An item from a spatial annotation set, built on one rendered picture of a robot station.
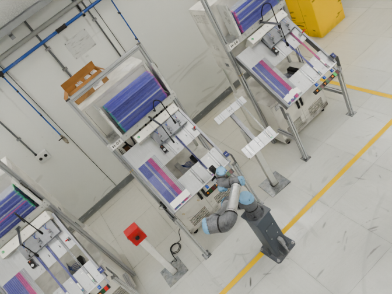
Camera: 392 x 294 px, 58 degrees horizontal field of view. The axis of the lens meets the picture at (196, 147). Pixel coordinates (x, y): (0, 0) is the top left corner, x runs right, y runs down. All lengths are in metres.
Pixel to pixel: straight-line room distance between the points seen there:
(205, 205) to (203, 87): 2.05
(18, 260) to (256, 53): 2.84
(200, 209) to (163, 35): 2.30
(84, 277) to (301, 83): 2.62
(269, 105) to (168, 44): 1.73
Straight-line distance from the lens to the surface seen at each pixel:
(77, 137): 4.71
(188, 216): 3.70
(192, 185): 3.20
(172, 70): 4.93
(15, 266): 3.47
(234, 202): 2.58
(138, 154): 3.30
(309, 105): 4.19
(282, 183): 3.83
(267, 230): 3.06
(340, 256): 3.25
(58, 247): 3.34
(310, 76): 3.69
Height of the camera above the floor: 2.81
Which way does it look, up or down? 35 degrees down
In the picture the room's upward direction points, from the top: 35 degrees counter-clockwise
